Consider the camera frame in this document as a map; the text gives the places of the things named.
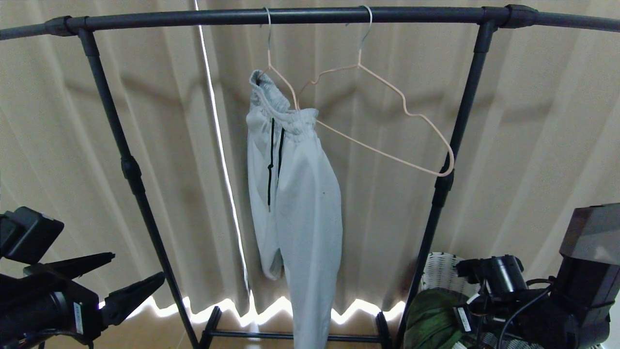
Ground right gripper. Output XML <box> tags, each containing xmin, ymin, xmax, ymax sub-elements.
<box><xmin>454</xmin><ymin>290</ymin><xmax>578</xmax><ymax>349</ymax></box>

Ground pale grey shorts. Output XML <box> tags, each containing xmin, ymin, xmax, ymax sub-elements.
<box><xmin>246</xmin><ymin>69</ymin><xmax>343</xmax><ymax>349</ymax></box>

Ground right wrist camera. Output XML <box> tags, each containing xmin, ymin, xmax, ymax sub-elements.
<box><xmin>455</xmin><ymin>255</ymin><xmax>527</xmax><ymax>297</ymax></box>

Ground pink clothes hanger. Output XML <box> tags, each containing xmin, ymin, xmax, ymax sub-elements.
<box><xmin>296</xmin><ymin>5</ymin><xmax>455</xmax><ymax>177</ymax></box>
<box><xmin>256</xmin><ymin>7</ymin><xmax>300</xmax><ymax>111</ymax></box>

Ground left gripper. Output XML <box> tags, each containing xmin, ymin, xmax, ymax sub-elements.
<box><xmin>0</xmin><ymin>252</ymin><xmax>166</xmax><ymax>348</ymax></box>

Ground green garment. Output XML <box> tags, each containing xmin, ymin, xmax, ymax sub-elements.
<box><xmin>403</xmin><ymin>288</ymin><xmax>466</xmax><ymax>349</ymax></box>

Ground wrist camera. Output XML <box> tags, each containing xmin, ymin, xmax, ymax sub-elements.
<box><xmin>0</xmin><ymin>206</ymin><xmax>65</xmax><ymax>265</ymax></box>
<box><xmin>455</xmin><ymin>255</ymin><xmax>527</xmax><ymax>297</ymax></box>

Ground black clothes rack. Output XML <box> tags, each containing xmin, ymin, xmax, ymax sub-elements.
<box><xmin>0</xmin><ymin>4</ymin><xmax>620</xmax><ymax>349</ymax></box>

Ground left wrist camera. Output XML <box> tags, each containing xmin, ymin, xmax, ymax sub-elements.
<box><xmin>0</xmin><ymin>206</ymin><xmax>65</xmax><ymax>265</ymax></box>

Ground white laundry basket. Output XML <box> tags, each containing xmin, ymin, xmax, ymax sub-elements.
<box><xmin>418</xmin><ymin>252</ymin><xmax>531</xmax><ymax>349</ymax></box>

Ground black cable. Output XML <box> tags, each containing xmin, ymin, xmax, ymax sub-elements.
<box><xmin>496</xmin><ymin>285</ymin><xmax>554</xmax><ymax>349</ymax></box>

